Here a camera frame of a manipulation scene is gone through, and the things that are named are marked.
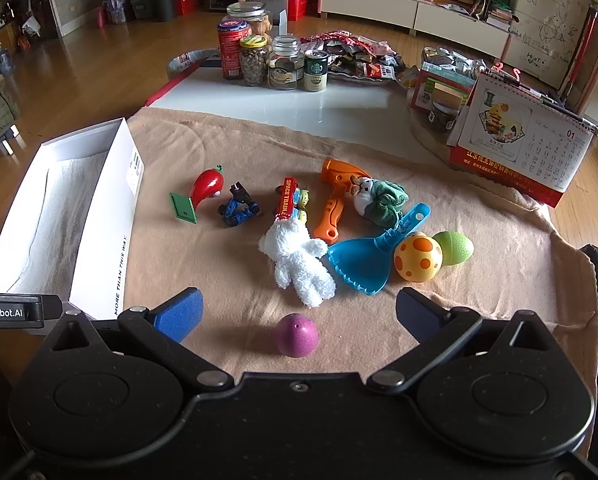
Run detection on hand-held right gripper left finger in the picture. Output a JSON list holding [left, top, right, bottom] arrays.
[[49, 287, 235, 394]]

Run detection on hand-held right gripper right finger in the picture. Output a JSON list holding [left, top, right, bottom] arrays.
[[366, 287, 550, 395]]

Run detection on yellow spotted toy egg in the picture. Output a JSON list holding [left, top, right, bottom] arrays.
[[394, 232, 444, 282]]

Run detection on green toy egg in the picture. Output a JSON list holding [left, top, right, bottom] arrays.
[[433, 230, 474, 266]]

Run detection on blue toy shovel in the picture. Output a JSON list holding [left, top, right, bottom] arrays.
[[327, 203, 431, 295]]

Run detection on white cardboard box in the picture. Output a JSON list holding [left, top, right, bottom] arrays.
[[0, 117, 145, 336]]

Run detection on green plastic card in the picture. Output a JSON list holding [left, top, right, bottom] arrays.
[[169, 192, 199, 225]]

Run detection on green plush toy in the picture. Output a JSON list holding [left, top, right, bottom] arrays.
[[351, 176, 409, 227]]

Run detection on blue toy car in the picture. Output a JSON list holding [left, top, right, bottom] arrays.
[[217, 181, 261, 228]]

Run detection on purple toy egg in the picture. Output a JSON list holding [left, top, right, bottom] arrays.
[[273, 313, 320, 358]]

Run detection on white plush bear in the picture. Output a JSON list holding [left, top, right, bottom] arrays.
[[258, 218, 337, 308]]

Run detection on red chili pepper toy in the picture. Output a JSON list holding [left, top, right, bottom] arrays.
[[190, 163, 225, 209]]

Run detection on orange toy axe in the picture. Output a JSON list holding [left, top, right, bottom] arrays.
[[312, 159, 372, 246]]

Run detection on red toy train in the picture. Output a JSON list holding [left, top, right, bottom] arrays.
[[274, 176, 311, 223]]

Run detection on beige blanket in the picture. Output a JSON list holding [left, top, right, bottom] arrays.
[[69, 107, 598, 411]]

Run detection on desk calendar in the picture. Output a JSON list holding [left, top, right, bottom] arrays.
[[449, 67, 598, 208]]

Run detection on printed cardboard box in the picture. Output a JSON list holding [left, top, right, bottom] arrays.
[[410, 50, 490, 133]]

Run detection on grey trash bin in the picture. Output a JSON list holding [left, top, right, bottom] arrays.
[[166, 50, 225, 83]]

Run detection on pile of foil packets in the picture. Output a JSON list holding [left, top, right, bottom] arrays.
[[421, 46, 487, 78]]

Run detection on green coffee can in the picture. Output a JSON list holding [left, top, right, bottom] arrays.
[[304, 50, 329, 92]]

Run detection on green-lidded seed jar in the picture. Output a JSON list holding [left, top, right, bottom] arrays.
[[239, 35, 271, 87]]

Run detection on pile of snack packets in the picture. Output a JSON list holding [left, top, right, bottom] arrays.
[[299, 30, 405, 83]]

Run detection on clear glass jar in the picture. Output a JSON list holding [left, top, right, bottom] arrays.
[[268, 35, 304, 91]]

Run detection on red tin can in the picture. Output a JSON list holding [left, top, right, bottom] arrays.
[[217, 19, 247, 81]]

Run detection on large glass cookie jar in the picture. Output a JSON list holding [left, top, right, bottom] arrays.
[[226, 2, 272, 41]]

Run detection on white low cabinet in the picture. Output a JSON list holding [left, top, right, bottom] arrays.
[[236, 0, 512, 56]]

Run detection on white boxes with drawings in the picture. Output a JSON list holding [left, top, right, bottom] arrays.
[[504, 0, 598, 88]]

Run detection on red storage bin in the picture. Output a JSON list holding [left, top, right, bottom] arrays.
[[274, 0, 310, 21]]

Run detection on red stick mop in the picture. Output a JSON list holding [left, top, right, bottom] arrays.
[[564, 0, 598, 91]]

